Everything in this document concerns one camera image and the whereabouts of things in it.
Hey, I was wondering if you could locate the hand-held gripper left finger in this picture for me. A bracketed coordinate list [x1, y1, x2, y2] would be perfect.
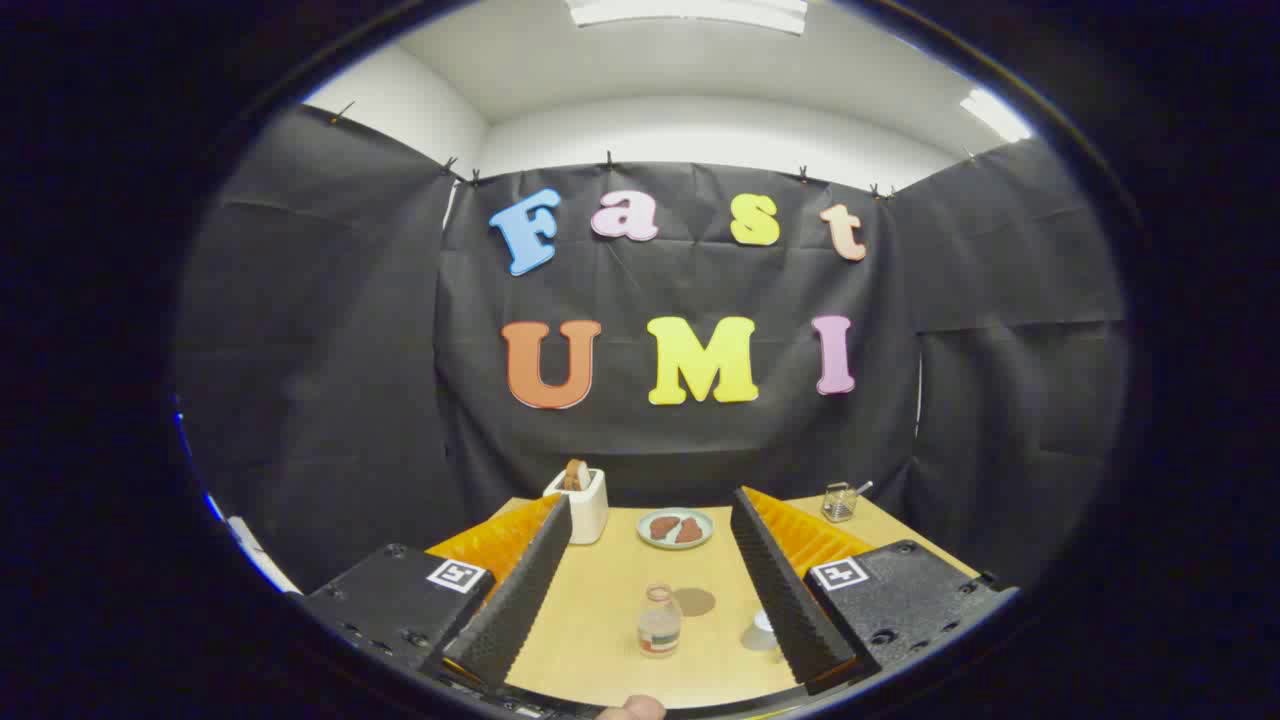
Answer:
[300, 492, 573, 693]

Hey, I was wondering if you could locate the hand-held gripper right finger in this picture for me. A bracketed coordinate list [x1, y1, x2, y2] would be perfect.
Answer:
[730, 487, 1019, 696]

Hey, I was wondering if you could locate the pale blue cup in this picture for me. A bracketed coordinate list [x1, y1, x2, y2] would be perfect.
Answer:
[741, 608, 783, 653]

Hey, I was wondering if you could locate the clear juice bottle red label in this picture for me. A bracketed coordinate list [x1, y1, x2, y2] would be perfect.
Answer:
[638, 584, 683, 658]

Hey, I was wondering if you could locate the wooden table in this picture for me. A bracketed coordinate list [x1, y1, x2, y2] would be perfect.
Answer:
[425, 495, 986, 709]

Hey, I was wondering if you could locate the white toaster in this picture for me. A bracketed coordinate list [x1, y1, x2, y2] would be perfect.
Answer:
[543, 468, 609, 545]

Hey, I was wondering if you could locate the pale green plate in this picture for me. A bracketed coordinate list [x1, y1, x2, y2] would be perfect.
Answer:
[637, 508, 715, 551]

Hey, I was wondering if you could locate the black backdrop cloth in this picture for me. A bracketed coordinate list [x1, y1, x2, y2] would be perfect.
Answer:
[175, 105, 1131, 593]

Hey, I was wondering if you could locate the small ceiling light panel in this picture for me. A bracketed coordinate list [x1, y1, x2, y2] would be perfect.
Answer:
[960, 88, 1033, 143]

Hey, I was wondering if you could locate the wide ceiling light panel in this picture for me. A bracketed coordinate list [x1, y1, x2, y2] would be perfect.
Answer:
[565, 0, 809, 36]

